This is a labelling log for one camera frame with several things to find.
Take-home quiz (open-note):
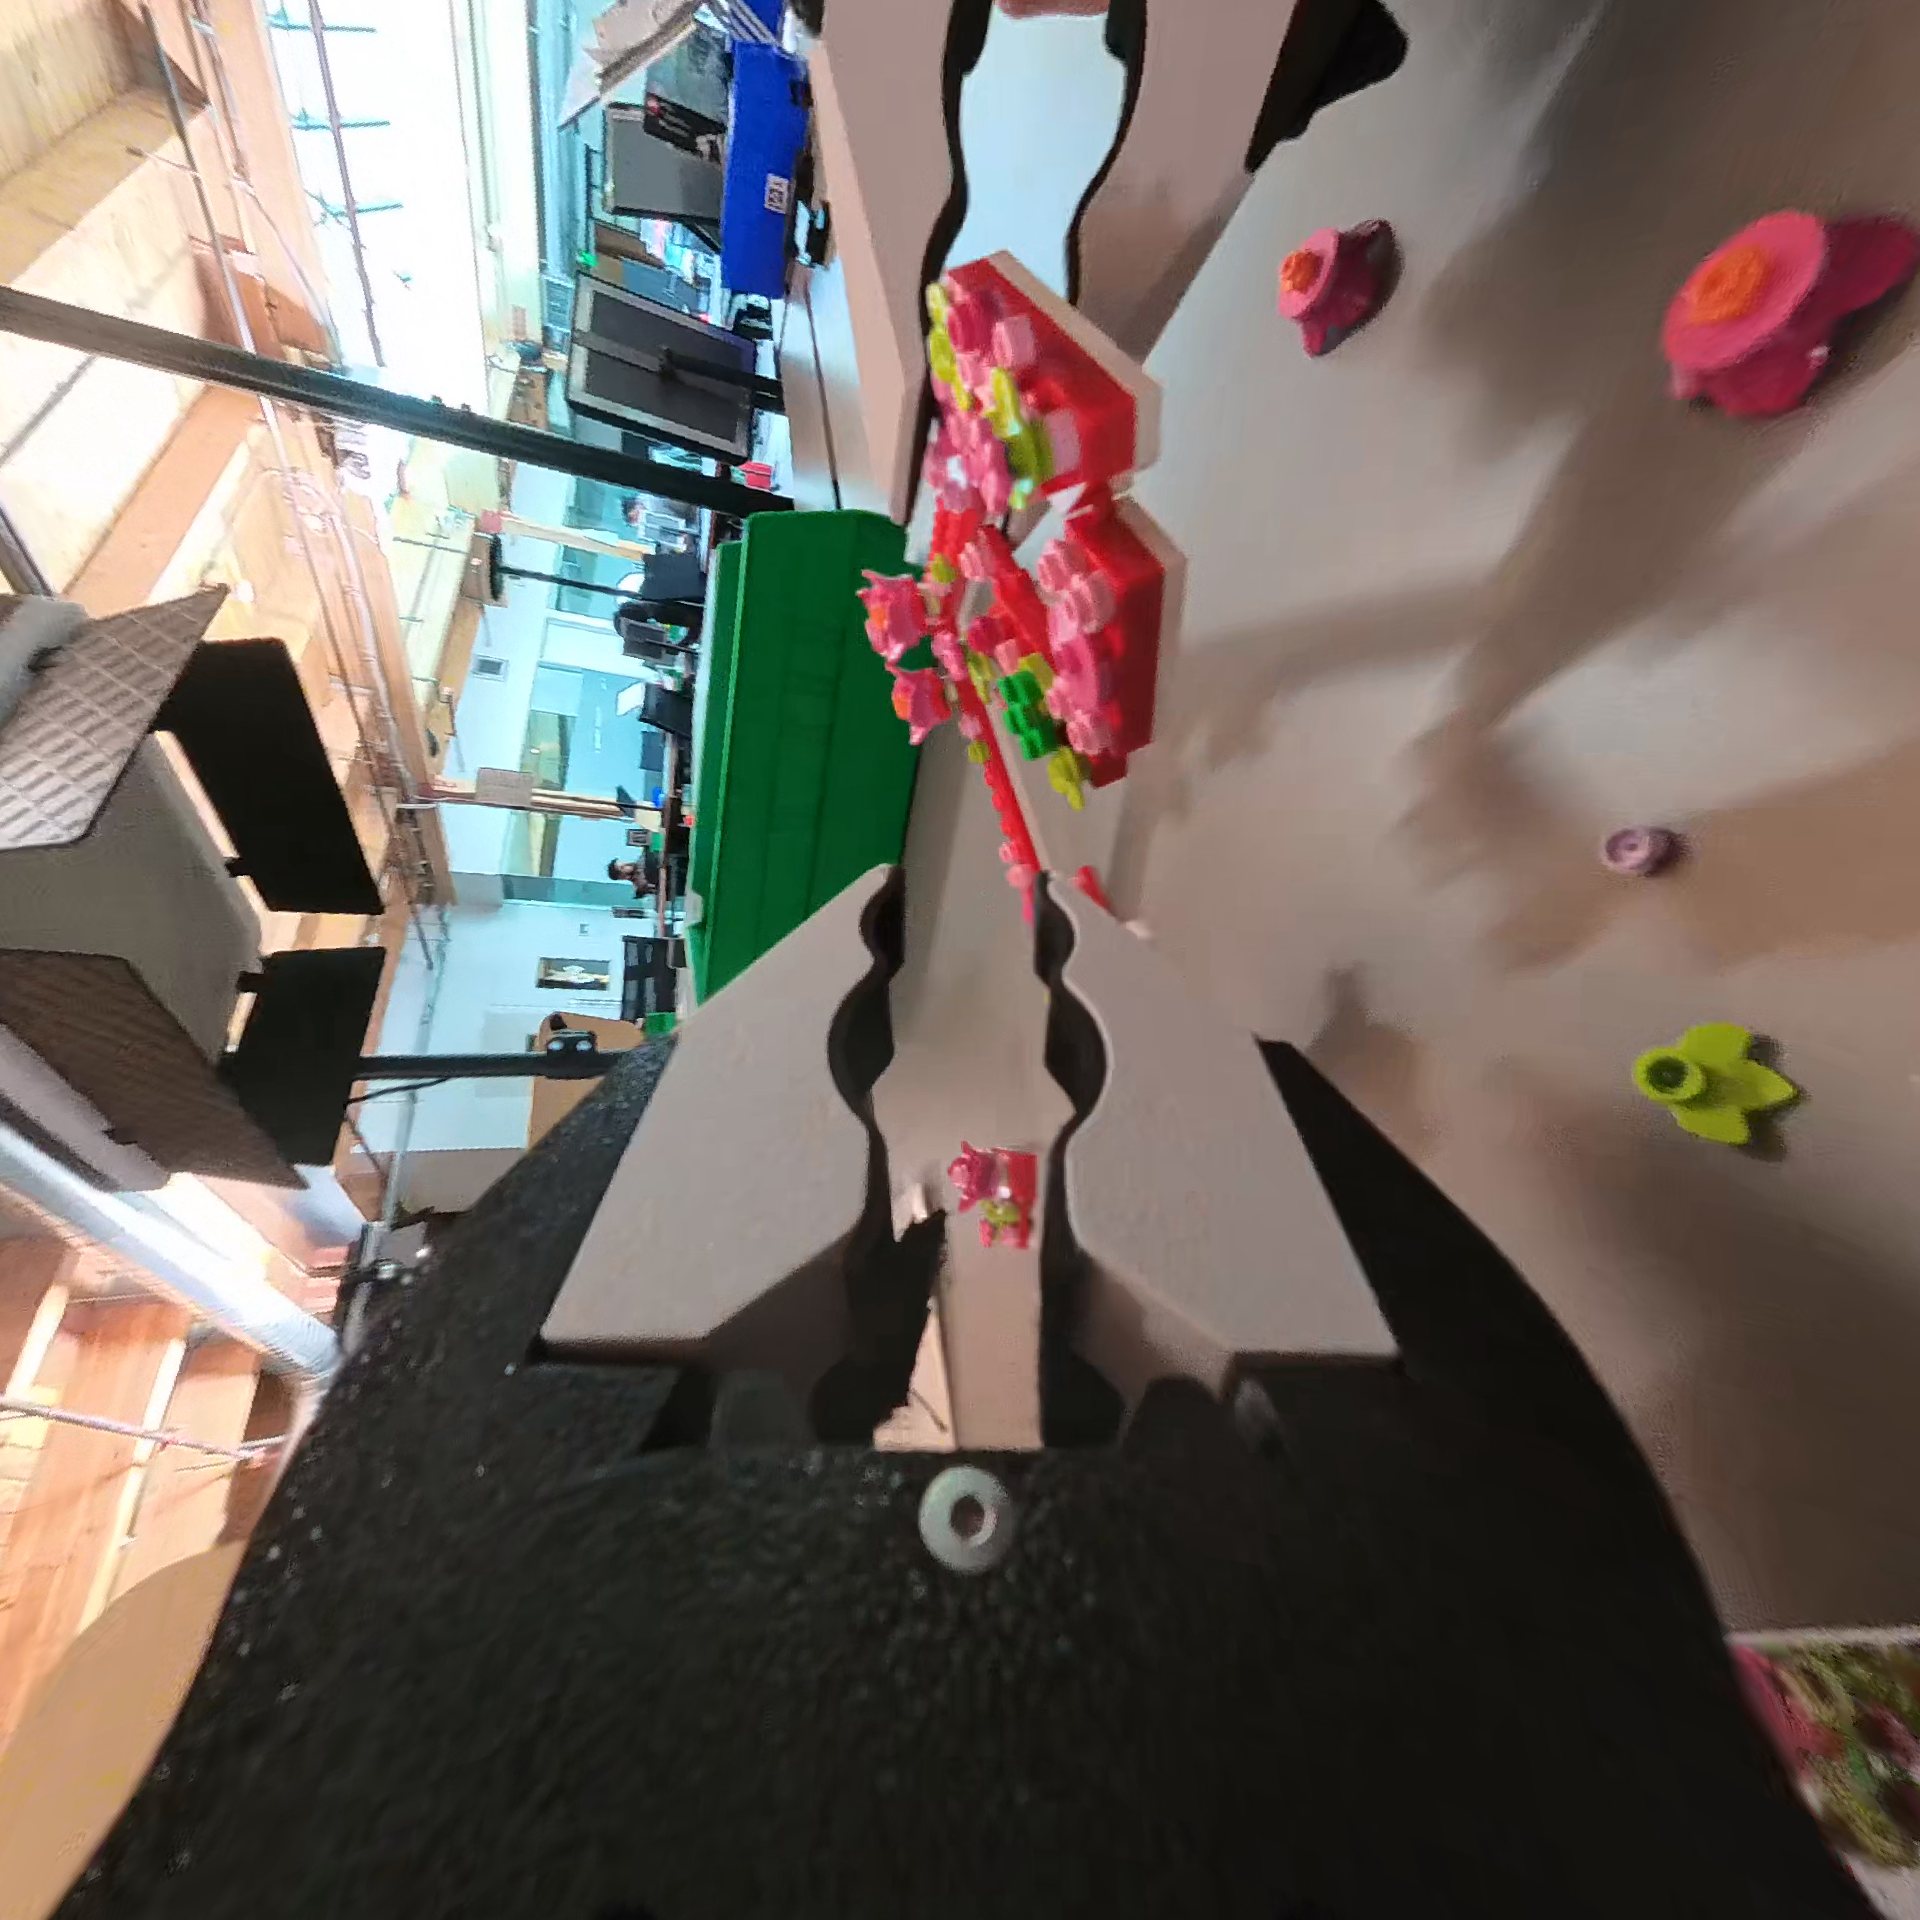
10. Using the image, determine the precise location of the small pink lime lego flower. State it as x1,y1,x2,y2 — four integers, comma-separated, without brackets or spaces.
944,1139,1040,1249

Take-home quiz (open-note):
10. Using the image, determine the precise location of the black computer monitor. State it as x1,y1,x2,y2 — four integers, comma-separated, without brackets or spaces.
566,274,758,464
599,101,731,229

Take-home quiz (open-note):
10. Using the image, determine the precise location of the black pillar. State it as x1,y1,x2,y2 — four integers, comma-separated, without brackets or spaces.
0,282,750,519

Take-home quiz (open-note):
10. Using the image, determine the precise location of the blue plastic crate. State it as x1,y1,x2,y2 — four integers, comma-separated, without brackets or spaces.
717,40,815,295

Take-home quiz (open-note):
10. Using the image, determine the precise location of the red lego heart frame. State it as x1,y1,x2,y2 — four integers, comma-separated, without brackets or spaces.
856,250,1190,919

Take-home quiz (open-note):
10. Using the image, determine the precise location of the ceiling air unit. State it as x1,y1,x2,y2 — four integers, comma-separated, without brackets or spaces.
0,584,301,1194

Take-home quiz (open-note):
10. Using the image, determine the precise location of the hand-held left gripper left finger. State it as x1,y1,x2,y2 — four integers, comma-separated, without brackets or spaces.
536,864,948,1427

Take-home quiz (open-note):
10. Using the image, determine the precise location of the green plastic bin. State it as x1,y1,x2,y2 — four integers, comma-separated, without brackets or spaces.
682,539,750,976
717,509,923,1037

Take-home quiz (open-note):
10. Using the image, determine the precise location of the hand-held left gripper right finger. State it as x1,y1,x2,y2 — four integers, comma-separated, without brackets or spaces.
1035,866,1401,1441

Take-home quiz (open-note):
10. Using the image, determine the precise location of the lime lego leaf piece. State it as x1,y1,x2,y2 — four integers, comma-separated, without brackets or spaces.
1631,1023,1801,1148

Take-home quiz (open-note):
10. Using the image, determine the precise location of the magenta lego flower orange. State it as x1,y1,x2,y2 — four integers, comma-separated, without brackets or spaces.
1278,219,1399,358
1656,209,1920,419

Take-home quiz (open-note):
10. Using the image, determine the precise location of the lego instruction booklet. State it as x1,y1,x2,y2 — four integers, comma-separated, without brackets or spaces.
1725,1631,1920,1876

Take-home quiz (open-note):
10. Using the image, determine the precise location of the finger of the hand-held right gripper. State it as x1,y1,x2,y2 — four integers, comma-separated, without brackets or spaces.
1068,0,1305,362
805,0,997,523

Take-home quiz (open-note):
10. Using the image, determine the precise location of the silver ceiling duct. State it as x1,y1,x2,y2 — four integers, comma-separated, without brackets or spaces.
0,1117,348,1374

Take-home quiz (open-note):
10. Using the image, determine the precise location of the black hanging panel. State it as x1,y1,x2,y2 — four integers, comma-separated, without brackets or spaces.
221,945,387,1168
148,637,385,917

